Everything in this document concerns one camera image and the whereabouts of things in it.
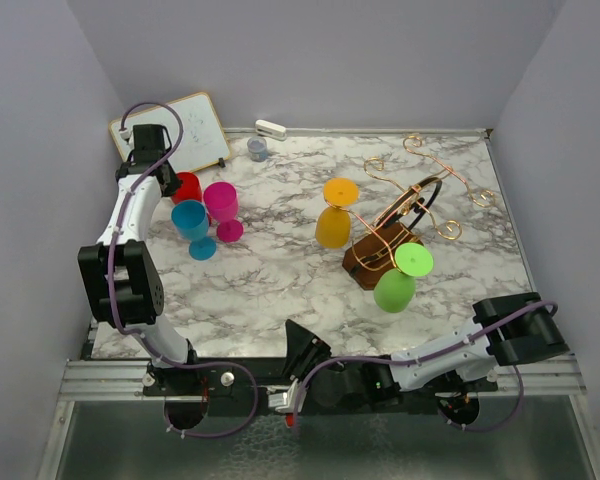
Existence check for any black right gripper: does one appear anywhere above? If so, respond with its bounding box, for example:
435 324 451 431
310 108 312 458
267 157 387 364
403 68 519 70
281 319 344 390

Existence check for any red plastic wine glass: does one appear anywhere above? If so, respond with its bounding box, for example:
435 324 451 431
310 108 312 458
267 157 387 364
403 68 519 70
171 172 205 228

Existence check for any blue plastic wine glass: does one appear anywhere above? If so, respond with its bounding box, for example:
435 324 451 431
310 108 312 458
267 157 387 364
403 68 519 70
171 200 216 261

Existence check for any magenta plastic wine glass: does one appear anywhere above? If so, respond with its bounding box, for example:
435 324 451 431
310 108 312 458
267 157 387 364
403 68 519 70
203 182 244 243

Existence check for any yellow plastic wine glass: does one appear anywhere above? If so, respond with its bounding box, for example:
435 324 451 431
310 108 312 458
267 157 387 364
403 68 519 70
315 178 359 249

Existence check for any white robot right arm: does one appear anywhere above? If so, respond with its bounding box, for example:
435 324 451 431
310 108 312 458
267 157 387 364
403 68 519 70
276 292 568 415

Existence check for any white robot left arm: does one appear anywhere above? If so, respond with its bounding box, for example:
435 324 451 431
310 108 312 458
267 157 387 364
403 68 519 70
78 124 201 395

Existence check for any green plastic wine glass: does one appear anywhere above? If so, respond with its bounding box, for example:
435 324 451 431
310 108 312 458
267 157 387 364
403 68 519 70
373 243 434 313

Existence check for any gold framed whiteboard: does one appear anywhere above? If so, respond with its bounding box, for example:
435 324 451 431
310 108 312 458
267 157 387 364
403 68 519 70
125 92 231 172

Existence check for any small blue glass jar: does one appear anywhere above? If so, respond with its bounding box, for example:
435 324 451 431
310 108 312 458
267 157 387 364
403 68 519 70
247 136 269 162

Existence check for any white eraser block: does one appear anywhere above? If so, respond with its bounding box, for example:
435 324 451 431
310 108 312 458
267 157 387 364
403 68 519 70
254 119 287 141

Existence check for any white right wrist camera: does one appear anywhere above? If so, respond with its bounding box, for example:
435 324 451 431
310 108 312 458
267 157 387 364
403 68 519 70
268 380 302 429

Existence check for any black metal base frame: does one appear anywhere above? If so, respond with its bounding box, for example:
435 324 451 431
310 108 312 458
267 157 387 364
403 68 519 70
82 324 561 419

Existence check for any copper wire glass rack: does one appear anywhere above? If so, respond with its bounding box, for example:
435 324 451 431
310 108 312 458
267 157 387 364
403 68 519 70
342 134 496 291

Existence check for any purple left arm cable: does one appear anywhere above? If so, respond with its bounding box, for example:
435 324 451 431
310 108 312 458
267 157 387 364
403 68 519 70
107 102 260 440

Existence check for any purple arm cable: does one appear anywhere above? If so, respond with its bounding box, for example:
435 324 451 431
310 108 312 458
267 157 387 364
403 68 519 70
289 301 560 434
107 102 260 440

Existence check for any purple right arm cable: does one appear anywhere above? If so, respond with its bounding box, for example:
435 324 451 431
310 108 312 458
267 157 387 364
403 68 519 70
289 301 560 434

